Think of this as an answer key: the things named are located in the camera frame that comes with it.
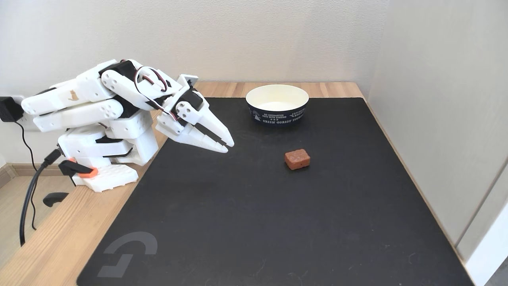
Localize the white wall outlet plate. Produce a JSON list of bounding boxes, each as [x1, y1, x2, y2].
[[14, 95, 42, 132]]

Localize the black desk mat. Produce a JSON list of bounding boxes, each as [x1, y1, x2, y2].
[[77, 97, 475, 286]]

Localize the dark blue paper bowl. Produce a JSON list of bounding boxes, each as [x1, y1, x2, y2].
[[246, 84, 310, 126]]

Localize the black orange table clamp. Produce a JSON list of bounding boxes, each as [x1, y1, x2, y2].
[[43, 158, 99, 207]]

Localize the white door trim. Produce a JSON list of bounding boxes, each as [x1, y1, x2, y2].
[[465, 213, 508, 286]]

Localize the brown brick toy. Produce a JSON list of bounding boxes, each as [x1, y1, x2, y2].
[[285, 149, 311, 170]]

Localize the thin black adapter cable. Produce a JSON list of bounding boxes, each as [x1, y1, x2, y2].
[[15, 121, 37, 231]]

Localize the thick black cable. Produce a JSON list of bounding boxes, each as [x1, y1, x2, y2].
[[19, 149, 62, 247]]

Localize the black power adapter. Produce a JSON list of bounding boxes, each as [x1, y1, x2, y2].
[[0, 97, 24, 122]]

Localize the red black servo cable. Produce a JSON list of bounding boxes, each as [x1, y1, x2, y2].
[[134, 66, 177, 120]]

